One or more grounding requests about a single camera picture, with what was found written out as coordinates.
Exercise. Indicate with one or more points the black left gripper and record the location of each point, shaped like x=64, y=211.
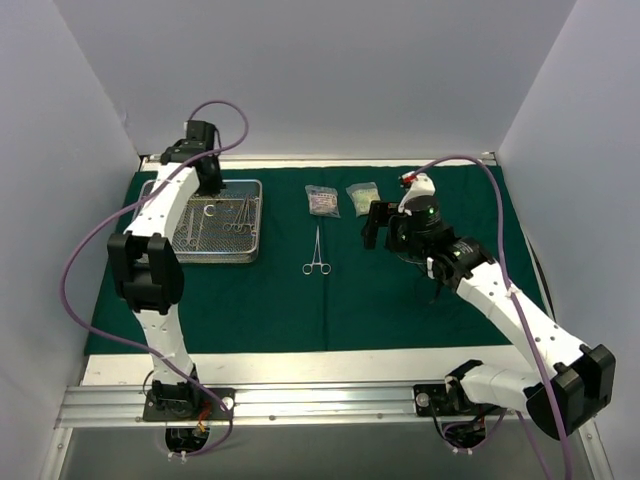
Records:
x=211, y=176

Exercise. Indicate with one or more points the steel mesh instrument tray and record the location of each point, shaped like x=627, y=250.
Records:
x=230, y=250

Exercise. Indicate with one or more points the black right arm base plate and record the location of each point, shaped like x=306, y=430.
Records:
x=433, y=398

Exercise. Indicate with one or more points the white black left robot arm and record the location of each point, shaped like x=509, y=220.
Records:
x=149, y=278

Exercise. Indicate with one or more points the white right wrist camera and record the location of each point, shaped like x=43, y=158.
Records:
x=415, y=185

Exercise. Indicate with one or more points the aluminium frame rail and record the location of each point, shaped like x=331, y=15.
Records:
x=93, y=406

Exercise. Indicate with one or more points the steel needle holder clamp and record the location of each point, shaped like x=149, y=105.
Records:
x=317, y=263

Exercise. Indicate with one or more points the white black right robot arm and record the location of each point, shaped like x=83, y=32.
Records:
x=570, y=382

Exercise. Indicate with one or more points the green packet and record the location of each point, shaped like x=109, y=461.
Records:
x=362, y=195

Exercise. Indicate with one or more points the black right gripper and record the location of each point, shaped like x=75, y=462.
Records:
x=376, y=223

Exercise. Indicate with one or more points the steel forceps clamp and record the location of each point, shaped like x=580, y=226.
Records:
x=191, y=236

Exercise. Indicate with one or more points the steel haemostat clamp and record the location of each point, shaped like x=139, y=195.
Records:
x=242, y=223

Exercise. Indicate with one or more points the purple packet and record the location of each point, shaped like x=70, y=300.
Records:
x=322, y=201

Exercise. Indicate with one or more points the back aluminium rail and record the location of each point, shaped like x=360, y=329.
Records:
x=248, y=161

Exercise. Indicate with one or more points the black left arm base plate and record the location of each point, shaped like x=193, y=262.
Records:
x=172, y=403

